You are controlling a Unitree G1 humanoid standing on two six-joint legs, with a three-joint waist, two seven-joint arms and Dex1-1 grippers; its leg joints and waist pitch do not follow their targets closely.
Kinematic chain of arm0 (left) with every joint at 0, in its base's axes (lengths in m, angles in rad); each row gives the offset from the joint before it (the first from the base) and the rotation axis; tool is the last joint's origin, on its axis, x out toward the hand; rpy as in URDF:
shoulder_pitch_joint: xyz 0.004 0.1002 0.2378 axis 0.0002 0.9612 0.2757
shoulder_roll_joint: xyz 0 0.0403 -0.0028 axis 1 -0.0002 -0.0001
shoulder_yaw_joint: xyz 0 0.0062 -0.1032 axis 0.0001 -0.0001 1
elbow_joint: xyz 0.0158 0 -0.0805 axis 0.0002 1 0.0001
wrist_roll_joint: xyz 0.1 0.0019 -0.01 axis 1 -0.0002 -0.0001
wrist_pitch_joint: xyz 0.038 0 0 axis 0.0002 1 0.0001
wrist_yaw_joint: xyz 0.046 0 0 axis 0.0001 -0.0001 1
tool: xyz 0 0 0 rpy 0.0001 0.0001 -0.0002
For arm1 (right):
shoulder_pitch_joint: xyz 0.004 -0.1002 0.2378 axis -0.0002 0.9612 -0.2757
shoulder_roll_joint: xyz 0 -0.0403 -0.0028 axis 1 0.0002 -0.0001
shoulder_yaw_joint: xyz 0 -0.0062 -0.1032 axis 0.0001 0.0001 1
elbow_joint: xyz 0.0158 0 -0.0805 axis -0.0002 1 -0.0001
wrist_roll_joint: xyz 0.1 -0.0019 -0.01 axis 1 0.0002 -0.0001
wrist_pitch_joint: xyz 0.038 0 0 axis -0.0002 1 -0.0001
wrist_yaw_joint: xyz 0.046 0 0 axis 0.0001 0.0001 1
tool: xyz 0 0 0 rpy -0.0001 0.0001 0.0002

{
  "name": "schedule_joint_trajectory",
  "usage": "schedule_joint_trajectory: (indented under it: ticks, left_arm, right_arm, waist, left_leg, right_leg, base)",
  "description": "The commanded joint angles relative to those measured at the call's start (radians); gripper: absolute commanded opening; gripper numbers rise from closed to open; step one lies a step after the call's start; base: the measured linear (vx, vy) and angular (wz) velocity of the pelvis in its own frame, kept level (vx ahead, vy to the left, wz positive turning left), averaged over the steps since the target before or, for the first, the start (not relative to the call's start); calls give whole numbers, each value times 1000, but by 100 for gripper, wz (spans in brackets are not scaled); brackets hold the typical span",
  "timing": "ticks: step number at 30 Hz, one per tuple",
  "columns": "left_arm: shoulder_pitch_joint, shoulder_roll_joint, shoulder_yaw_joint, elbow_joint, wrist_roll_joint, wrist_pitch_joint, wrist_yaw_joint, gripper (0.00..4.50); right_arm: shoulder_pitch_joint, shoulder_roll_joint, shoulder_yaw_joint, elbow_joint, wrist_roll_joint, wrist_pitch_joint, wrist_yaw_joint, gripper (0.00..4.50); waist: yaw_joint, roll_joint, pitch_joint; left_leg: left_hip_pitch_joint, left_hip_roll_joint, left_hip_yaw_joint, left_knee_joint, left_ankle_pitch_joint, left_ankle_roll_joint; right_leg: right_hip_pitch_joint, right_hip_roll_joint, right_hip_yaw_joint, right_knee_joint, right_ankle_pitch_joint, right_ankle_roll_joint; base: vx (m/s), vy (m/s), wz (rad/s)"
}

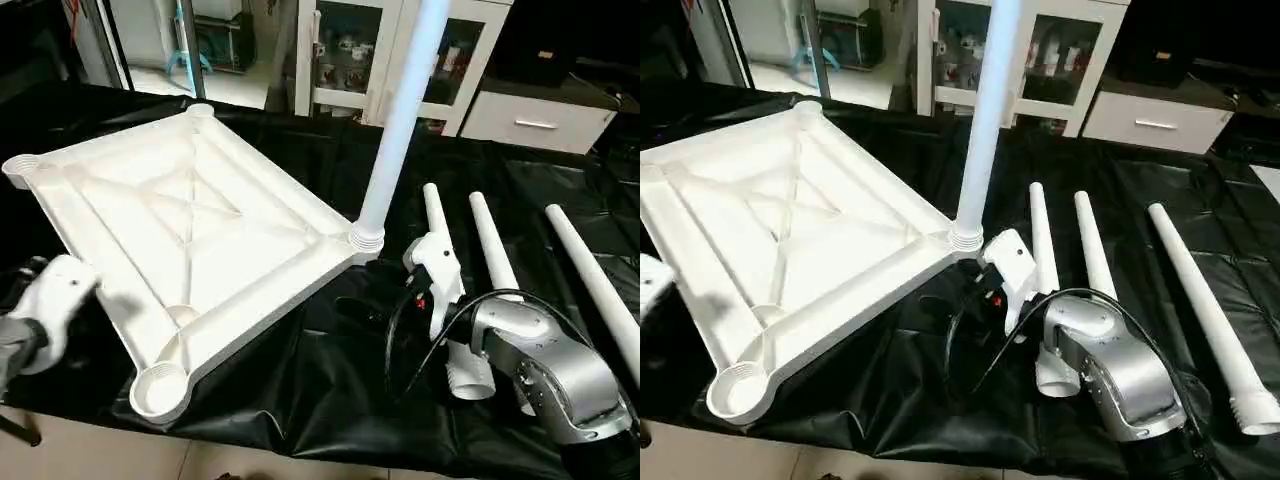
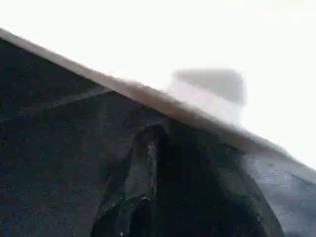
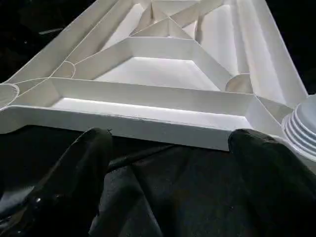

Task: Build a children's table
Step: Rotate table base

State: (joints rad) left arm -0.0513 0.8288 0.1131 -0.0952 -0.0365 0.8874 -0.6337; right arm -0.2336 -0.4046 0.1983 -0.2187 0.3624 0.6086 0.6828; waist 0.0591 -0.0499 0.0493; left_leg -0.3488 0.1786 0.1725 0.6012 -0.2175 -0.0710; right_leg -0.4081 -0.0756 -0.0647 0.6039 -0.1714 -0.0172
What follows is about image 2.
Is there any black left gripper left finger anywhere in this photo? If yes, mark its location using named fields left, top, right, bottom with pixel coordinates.
left=92, top=123, right=169, bottom=237

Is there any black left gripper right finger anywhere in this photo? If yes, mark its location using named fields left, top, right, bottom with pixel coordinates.
left=138, top=137, right=284, bottom=237

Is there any white plastic table top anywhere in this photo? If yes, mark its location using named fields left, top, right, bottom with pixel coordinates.
left=0, top=0, right=316, bottom=171

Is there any black mat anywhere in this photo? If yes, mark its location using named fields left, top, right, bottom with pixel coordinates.
left=0, top=37, right=316, bottom=237

